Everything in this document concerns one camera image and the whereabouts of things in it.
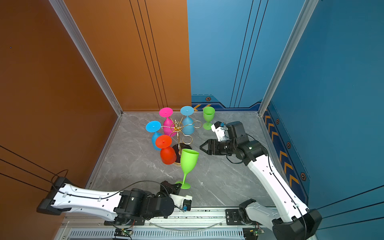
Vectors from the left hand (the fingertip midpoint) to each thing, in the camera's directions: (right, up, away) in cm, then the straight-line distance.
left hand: (180, 183), depth 68 cm
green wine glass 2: (+4, +11, -2) cm, 12 cm away
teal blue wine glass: (+3, +27, +16) cm, 31 cm away
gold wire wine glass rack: (+2, +19, 0) cm, 19 cm away
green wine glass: (+16, +33, +32) cm, 49 cm away
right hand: (+11, +16, +1) cm, 19 cm away
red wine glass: (-7, +11, +6) cm, 15 cm away
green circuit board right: (+34, -24, +2) cm, 42 cm away
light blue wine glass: (-13, +26, +5) cm, 29 cm away
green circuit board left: (-28, -25, +3) cm, 38 cm away
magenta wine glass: (-8, +26, +15) cm, 32 cm away
